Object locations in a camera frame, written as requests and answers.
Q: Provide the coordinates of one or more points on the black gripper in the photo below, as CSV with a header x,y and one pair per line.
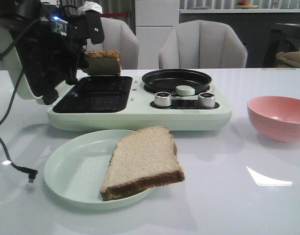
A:
x,y
76,28

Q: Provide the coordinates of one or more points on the bread slice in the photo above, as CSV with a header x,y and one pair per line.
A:
x,y
103,62
143,159

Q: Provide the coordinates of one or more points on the mint green breakfast maker lid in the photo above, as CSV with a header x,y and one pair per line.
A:
x,y
36,59

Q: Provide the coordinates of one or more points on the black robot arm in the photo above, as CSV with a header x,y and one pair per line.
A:
x,y
15,8

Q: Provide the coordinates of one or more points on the mint green breakfast maker base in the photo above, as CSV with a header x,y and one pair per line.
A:
x,y
121,102

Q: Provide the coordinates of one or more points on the left beige upholstered chair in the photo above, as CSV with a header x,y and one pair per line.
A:
x,y
118,36

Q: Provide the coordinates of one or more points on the beige upholstered chair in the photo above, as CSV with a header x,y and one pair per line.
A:
x,y
118,36
201,44

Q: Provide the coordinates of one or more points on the white cabinet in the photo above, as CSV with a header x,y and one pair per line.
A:
x,y
153,19

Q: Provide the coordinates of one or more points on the black round frying pan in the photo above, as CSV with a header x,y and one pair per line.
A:
x,y
178,82

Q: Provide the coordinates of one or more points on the left silver control knob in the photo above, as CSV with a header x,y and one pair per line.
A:
x,y
163,99

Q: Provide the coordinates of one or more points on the silver control knob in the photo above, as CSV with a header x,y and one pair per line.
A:
x,y
206,100
163,99

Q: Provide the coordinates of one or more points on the right beige upholstered chair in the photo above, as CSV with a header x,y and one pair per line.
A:
x,y
201,44

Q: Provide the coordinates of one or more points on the mint green round plate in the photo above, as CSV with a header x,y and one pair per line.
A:
x,y
76,170

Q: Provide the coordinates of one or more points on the right silver control knob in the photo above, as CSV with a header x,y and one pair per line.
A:
x,y
206,100

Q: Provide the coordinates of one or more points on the fruit plate on counter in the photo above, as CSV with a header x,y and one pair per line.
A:
x,y
244,4

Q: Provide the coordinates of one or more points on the dark grey counter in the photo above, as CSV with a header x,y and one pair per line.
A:
x,y
264,32

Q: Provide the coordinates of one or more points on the tan cushion at right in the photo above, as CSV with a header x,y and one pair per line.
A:
x,y
288,59

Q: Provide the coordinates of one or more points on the pink bowl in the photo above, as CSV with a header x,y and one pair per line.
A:
x,y
276,117

